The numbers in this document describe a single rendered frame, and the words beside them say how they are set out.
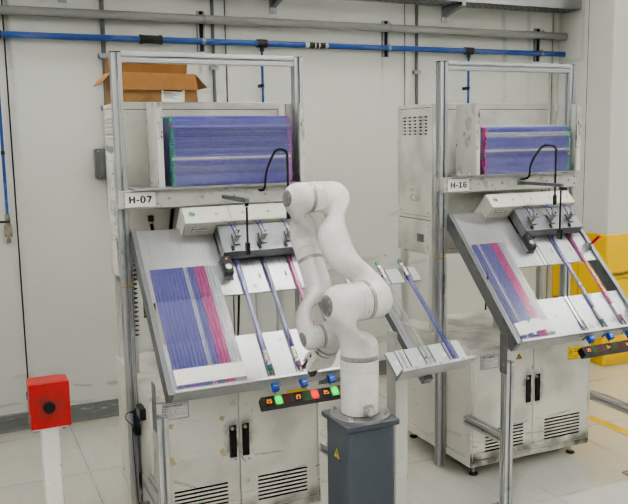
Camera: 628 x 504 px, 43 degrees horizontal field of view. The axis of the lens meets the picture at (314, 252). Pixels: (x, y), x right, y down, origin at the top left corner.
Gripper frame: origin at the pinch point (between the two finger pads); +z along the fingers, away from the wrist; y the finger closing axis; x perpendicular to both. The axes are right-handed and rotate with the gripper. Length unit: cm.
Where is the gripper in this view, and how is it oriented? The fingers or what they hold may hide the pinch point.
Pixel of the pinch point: (312, 370)
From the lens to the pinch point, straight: 281.3
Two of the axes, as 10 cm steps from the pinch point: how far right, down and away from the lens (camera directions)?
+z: -2.8, 6.0, 7.5
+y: 8.9, -1.3, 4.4
